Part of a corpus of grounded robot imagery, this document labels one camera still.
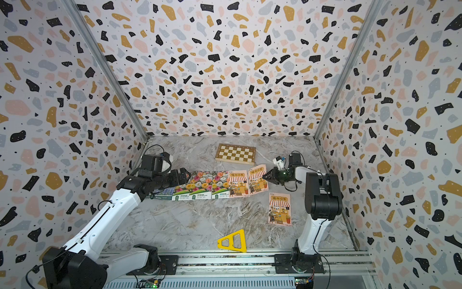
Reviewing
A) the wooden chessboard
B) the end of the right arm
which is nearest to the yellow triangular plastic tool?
the end of the right arm

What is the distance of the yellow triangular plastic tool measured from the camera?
80 cm

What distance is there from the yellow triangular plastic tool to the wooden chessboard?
0.40 m

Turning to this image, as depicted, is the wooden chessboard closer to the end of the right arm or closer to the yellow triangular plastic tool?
the end of the right arm

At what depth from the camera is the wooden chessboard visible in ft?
3.56
